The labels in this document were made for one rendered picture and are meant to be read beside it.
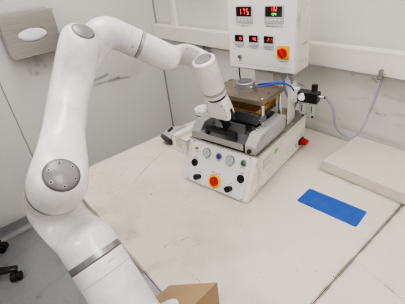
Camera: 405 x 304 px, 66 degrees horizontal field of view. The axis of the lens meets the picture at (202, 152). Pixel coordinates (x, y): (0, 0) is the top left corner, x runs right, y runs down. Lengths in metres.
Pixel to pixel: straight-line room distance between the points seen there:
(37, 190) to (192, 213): 0.71
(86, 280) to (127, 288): 0.08
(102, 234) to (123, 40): 0.59
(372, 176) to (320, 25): 0.73
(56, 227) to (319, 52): 1.33
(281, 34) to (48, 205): 1.06
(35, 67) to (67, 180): 1.78
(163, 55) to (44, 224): 0.60
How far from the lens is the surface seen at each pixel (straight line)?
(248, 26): 1.45
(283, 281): 1.05
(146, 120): 2.82
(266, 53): 1.43
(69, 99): 0.83
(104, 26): 1.03
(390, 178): 1.43
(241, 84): 1.33
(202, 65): 1.09
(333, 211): 1.29
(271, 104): 1.37
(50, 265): 2.40
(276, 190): 1.35
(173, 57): 1.07
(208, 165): 1.35
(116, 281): 0.71
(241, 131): 1.30
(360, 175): 1.42
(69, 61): 0.87
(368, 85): 1.62
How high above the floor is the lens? 1.59
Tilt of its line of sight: 31 degrees down
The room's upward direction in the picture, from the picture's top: 7 degrees counter-clockwise
